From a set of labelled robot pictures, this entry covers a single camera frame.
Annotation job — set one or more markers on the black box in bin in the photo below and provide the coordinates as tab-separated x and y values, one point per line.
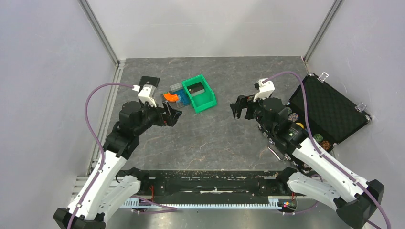
196	89

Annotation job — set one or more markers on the green plastic bin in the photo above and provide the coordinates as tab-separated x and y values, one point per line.
203	101

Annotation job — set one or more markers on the black poker chip case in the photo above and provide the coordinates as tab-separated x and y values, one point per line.
326	111

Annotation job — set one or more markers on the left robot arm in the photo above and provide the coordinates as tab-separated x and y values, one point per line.
95	204

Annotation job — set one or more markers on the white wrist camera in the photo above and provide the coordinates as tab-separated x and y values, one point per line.
265	88
145	94

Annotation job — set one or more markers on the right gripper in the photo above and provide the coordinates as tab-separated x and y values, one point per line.
242	102

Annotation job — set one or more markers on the blue grid tray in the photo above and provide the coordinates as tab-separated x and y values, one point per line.
184	99

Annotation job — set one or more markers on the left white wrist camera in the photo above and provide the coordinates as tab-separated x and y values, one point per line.
145	94

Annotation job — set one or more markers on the grey brick block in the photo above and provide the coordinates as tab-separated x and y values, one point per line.
176	87

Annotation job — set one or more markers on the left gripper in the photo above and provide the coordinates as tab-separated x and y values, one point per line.
173	114

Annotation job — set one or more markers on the black leather card holder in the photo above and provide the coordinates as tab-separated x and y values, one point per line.
149	82

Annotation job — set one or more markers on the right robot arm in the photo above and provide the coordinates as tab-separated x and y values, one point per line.
319	175

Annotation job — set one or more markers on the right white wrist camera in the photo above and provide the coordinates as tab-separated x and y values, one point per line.
265	88

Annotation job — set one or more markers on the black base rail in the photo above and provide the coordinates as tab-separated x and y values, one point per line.
209	186

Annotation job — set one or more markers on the orange curved piece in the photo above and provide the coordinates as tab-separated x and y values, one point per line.
171	97

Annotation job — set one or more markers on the upper poker chip row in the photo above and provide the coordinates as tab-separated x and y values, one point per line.
289	110

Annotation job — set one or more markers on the brown poker chip row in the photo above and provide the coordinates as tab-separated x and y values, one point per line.
326	145

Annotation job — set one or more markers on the white comb cable strip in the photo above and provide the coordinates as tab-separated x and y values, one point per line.
137	204

